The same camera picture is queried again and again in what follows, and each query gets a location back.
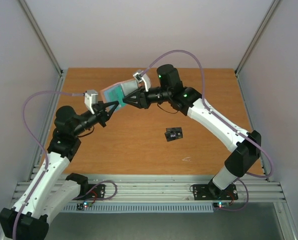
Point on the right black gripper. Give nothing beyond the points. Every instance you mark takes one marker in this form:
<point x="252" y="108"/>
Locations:
<point x="144" y="97"/>

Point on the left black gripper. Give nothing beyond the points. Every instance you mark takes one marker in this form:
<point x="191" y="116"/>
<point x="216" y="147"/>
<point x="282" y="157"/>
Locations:
<point x="100" y="109"/>

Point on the pink leather card holder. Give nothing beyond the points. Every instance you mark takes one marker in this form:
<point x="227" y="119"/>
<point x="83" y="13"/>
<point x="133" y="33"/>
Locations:
<point x="128" y="86"/>

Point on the black VIP credit card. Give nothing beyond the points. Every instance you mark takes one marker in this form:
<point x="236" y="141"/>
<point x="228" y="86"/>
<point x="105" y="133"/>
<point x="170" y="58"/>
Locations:
<point x="174" y="129"/>

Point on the green VIP credit card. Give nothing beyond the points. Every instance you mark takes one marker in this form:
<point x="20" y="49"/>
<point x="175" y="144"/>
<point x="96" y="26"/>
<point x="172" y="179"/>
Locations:
<point x="114" y="93"/>

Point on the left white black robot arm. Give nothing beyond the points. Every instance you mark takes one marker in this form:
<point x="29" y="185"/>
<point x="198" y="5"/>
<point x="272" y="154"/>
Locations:
<point x="33" y="213"/>

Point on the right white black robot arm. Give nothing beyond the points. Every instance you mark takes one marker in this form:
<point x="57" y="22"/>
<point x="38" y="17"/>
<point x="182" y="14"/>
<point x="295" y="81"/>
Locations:
<point x="243" y="145"/>

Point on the left controller board with LEDs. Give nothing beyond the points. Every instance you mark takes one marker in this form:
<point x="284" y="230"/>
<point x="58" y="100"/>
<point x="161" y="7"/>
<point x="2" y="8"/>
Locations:
<point x="84" y="205"/>

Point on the controller board with leds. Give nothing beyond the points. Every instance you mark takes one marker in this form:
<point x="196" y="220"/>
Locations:
<point x="222" y="205"/>
<point x="84" y="205"/>

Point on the right controller board with LEDs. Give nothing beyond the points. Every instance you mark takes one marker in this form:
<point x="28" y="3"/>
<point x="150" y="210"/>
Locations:
<point x="222" y="205"/>

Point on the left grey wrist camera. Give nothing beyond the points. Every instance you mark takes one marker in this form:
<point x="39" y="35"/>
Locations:
<point x="90" y="99"/>

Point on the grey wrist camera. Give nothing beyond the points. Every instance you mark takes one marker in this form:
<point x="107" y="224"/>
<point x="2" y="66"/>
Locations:
<point x="143" y="78"/>
<point x="90" y="99"/>

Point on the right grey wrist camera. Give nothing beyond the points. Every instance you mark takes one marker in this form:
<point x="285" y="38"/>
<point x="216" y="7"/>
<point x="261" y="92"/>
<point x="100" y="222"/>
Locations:
<point x="143" y="78"/>

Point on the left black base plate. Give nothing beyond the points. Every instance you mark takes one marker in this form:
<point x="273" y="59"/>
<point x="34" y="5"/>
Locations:
<point x="96" y="191"/>

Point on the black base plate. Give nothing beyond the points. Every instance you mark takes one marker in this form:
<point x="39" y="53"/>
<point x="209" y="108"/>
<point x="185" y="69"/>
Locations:
<point x="201" y="192"/>
<point x="96" y="191"/>

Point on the aluminium rail base frame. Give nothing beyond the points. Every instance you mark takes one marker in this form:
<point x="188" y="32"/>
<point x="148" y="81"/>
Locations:
<point x="177" y="188"/>

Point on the left aluminium corner post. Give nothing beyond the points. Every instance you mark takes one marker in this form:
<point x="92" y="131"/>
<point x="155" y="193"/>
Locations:
<point x="35" y="26"/>

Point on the aluminium corner post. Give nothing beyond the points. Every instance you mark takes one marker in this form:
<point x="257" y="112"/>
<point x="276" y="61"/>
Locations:
<point x="258" y="34"/>
<point x="35" y="26"/>

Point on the grey slotted cable duct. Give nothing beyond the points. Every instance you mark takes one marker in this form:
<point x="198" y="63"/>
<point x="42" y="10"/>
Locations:
<point x="124" y="208"/>

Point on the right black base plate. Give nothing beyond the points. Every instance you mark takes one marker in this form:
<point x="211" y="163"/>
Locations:
<point x="201" y="192"/>

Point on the right aluminium corner post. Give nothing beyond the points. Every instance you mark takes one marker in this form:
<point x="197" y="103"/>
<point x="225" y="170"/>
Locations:
<point x="258" y="34"/>

